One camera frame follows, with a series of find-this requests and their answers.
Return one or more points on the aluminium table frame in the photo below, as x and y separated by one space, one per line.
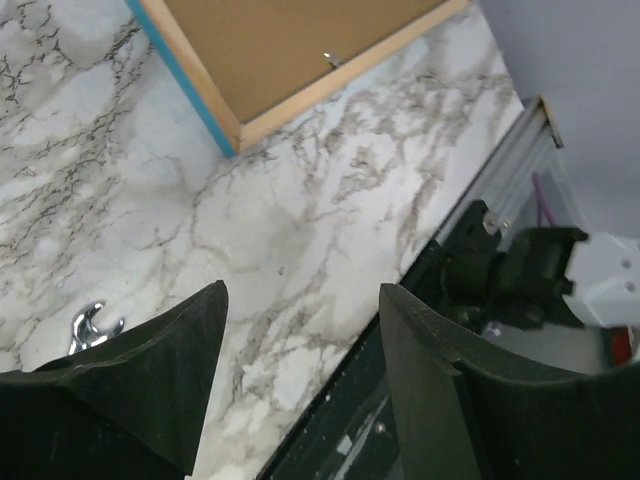
504 182

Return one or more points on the small open-end wrench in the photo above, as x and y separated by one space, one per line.
85 334

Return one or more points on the blue picture frame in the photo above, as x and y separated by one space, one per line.
250 67

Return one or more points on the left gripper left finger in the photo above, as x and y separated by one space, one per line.
132 407

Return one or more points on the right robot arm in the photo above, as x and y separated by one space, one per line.
558 275

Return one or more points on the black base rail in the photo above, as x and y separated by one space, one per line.
348 430

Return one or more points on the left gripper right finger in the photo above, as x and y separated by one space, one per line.
466 408

